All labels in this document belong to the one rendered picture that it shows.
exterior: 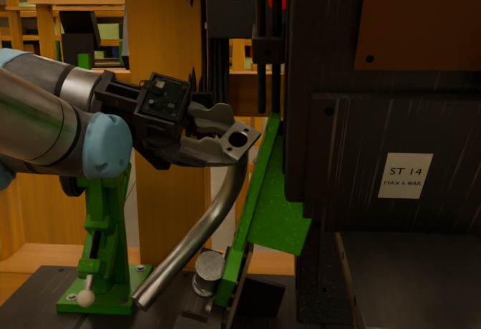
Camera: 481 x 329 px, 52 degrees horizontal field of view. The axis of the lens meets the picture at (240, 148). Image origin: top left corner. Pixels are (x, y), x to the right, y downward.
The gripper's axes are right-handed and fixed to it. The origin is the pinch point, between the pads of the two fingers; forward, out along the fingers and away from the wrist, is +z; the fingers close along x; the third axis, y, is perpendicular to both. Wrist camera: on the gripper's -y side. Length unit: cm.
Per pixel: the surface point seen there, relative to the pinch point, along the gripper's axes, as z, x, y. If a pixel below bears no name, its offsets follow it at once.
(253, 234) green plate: 4.5, -12.7, 2.7
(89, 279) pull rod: -18.1, -18.0, -23.2
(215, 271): 1.4, -17.5, -0.1
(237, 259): 3.6, -16.2, 2.2
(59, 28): -420, 544, -683
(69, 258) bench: -30, -10, -49
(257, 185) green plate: 3.3, -9.0, 8.3
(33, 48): -464, 508, -717
